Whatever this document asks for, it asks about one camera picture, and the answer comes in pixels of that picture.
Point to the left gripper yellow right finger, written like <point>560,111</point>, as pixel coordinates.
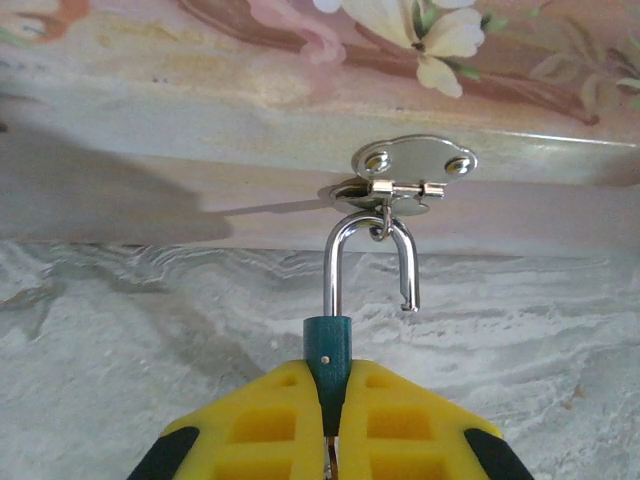
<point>400,430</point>

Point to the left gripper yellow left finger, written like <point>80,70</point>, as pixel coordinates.
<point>260,430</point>

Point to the small metal key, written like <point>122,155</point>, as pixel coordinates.
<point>330,460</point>

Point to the teal padlock with silver shackle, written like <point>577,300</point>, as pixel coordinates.
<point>327,345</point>

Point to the silver metal box hasp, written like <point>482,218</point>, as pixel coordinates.
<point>415,160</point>

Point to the floral pink storage box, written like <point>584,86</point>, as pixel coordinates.
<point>200,150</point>

